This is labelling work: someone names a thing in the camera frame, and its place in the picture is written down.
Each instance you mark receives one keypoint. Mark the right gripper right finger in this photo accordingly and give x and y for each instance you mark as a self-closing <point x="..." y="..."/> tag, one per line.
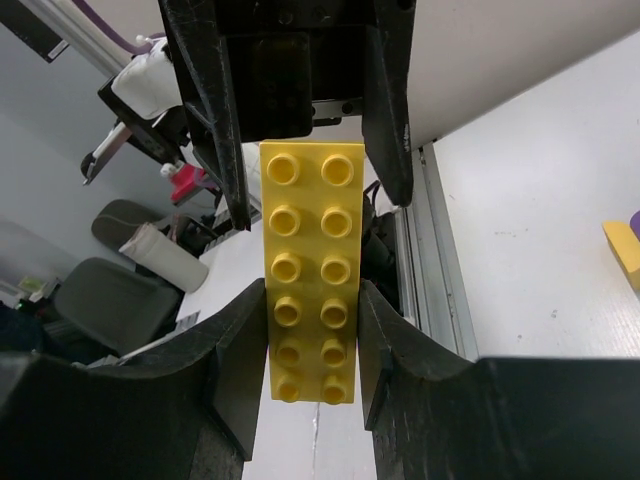
<point x="435" y="415"/>

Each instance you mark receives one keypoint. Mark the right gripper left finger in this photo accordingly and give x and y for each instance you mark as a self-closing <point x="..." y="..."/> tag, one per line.
<point x="184" y="409"/>

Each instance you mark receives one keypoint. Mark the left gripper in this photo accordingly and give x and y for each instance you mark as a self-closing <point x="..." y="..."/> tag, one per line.
<point x="256" y="70"/>

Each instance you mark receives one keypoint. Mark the long yellow lego plate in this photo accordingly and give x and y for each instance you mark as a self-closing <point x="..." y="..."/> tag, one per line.
<point x="312" y="204"/>

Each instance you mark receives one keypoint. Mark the purple round lego piece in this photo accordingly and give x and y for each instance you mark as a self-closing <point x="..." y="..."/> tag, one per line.
<point x="634" y="223"/>

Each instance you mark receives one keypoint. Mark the grey office chair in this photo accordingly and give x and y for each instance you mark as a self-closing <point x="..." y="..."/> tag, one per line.
<point x="120" y="308"/>

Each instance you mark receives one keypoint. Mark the white fabric roll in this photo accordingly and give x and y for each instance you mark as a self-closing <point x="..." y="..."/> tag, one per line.
<point x="151" y="249"/>

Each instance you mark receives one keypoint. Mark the yellow curved lego piece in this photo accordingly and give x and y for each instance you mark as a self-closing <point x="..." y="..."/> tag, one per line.
<point x="624" y="244"/>

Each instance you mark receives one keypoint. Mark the aluminium rail frame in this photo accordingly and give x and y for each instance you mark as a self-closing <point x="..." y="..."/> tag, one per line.
<point x="431" y="286"/>

